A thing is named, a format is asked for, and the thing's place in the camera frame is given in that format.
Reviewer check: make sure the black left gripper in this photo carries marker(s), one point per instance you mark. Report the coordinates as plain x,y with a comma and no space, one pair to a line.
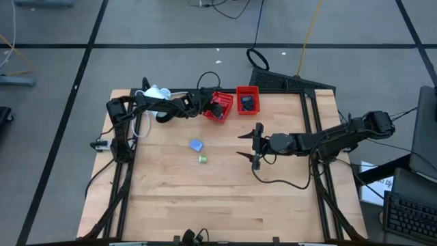
205,102

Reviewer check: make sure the grey monitor back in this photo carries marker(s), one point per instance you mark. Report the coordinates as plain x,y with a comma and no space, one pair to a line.
425,136

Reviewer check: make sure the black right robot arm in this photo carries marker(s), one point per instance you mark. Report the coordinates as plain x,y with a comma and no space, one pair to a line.
341,136

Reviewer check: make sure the black chair caster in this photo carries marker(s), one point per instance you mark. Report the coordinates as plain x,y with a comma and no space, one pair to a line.
5,114

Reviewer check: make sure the light blue wall charger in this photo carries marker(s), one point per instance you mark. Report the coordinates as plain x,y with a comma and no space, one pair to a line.
196,145

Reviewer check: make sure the small black device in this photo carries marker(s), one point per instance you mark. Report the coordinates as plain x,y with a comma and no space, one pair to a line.
187,236

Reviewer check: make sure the green wall charger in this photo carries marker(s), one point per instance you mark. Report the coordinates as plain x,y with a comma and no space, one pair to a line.
203,159

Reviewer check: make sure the grey floor foot bar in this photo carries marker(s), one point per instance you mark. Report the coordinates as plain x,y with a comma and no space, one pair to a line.
17,81

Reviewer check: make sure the white paper sheet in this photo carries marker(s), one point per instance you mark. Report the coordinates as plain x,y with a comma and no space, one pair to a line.
370,196

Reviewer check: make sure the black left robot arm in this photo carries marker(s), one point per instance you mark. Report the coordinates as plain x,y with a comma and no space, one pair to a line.
117,109

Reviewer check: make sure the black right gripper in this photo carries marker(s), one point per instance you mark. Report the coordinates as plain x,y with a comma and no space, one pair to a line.
280,144

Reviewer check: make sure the red plastic mesh basket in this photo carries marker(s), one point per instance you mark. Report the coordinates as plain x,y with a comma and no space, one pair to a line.
248,89
228,109

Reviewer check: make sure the black perforated panel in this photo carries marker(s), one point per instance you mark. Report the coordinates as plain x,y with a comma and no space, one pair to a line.
273,80

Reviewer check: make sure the black aluminium table frame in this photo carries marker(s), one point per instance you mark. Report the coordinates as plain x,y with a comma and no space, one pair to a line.
280,91

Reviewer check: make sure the white desk lamp black rim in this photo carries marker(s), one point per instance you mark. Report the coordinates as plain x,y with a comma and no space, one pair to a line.
153,92

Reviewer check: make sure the black keyboard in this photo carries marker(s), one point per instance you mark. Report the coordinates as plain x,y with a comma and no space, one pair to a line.
409,215

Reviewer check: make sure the grey laptop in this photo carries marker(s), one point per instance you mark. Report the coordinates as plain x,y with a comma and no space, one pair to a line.
413,184

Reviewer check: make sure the black wall charger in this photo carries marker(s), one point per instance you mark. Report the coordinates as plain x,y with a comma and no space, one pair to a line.
250,107

